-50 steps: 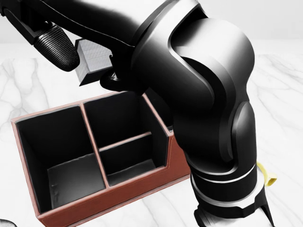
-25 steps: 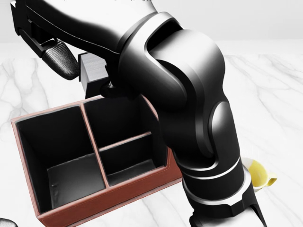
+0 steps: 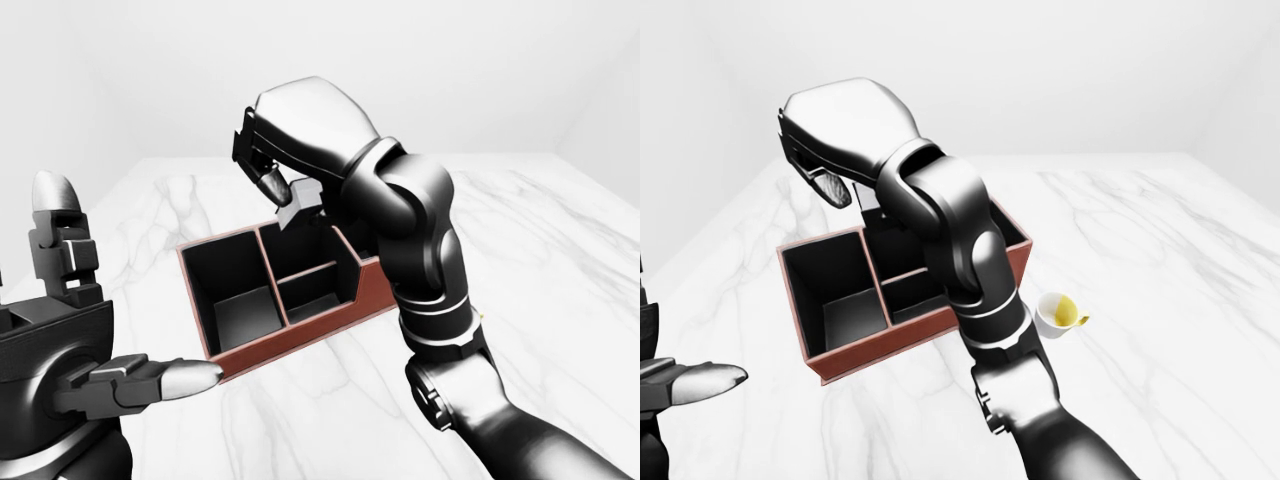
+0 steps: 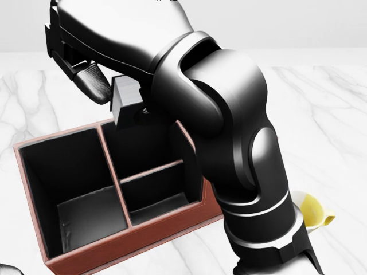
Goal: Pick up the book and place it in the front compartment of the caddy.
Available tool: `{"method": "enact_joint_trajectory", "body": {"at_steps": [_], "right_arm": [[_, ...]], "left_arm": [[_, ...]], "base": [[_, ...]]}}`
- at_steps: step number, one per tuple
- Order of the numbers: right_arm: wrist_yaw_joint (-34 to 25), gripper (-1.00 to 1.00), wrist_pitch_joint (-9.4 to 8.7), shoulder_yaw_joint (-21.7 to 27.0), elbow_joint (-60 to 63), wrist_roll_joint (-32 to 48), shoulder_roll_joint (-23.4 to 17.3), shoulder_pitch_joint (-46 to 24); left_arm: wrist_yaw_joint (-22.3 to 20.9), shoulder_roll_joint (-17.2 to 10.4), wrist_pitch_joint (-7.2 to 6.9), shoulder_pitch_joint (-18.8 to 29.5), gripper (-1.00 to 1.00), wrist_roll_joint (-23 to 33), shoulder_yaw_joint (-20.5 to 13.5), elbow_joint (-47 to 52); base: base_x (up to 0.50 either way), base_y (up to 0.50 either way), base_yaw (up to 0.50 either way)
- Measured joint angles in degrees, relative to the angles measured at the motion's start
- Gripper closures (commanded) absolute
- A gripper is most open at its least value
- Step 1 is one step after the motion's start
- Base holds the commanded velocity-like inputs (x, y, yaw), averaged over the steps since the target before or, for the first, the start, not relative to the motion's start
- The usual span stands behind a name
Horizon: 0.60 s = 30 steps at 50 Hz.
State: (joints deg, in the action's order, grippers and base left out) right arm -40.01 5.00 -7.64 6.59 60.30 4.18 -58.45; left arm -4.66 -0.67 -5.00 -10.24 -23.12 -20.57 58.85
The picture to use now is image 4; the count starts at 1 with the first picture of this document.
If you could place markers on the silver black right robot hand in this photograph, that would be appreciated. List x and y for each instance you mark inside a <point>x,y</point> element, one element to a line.
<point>114,37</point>

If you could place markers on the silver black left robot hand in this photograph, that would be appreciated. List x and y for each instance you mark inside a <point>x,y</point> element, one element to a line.
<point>7,270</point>

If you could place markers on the red-brown desk caddy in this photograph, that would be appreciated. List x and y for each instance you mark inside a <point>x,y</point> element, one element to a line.
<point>143,240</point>

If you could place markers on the yellow mug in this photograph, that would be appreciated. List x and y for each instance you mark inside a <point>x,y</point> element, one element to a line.
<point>314,212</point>

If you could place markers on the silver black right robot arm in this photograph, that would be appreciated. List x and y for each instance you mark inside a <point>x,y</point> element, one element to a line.
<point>229,100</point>

